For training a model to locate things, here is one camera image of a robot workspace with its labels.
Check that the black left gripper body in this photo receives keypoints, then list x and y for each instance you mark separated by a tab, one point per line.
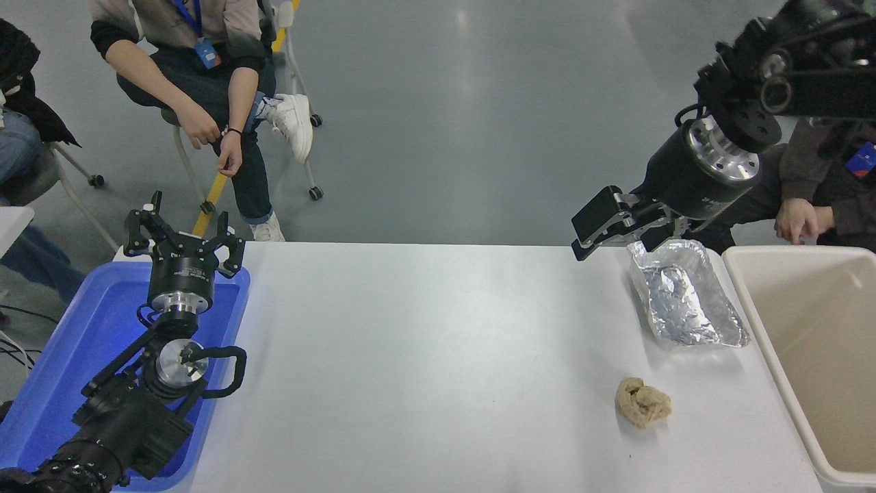
181	274

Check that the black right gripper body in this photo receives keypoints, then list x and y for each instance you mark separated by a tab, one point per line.
681	181

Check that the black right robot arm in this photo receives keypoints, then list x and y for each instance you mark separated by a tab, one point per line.
814	68

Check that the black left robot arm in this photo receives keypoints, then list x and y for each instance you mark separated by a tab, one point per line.
130	424

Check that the person's left hand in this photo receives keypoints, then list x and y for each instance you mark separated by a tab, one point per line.
230	152

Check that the person's right hand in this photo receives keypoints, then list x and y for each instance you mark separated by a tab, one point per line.
197	124

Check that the person's hand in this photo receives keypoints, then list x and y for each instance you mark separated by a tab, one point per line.
797	220
826	219

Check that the silver foil tray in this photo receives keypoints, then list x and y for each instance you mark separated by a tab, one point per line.
684	294

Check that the blue plastic tray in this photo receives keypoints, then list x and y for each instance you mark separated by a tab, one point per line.
82	329

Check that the grey wheeled chair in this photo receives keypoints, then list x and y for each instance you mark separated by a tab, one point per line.
37	174

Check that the small white table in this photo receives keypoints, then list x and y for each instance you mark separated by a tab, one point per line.
10	226

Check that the person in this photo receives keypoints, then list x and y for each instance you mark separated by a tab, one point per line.
27	103
205	89
855	205

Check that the crumpled tan paper ball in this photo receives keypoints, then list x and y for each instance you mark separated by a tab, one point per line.
642	404

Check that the large pale bin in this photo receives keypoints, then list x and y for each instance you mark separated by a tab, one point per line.
814	322

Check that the blue badge card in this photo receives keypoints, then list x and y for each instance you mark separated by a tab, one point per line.
208	53
862	159

